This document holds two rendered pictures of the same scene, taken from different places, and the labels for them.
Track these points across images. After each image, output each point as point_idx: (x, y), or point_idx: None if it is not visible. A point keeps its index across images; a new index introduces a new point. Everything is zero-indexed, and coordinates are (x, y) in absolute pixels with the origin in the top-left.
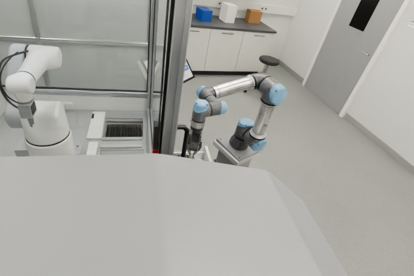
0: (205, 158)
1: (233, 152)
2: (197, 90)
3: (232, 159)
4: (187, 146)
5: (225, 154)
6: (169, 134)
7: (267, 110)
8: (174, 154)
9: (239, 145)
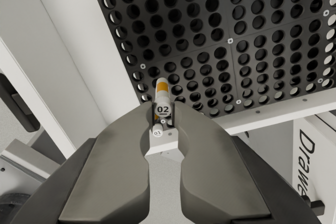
0: (94, 133)
1: (28, 183)
2: None
3: (29, 159)
4: (243, 166)
5: None
6: None
7: None
8: (241, 120)
9: (6, 213)
